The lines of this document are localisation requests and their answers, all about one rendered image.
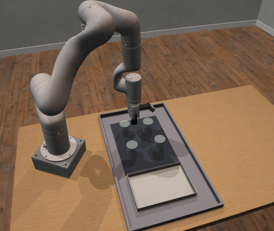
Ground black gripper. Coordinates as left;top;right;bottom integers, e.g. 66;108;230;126
128;103;140;125

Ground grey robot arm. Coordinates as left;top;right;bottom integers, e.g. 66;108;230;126
30;0;142;162

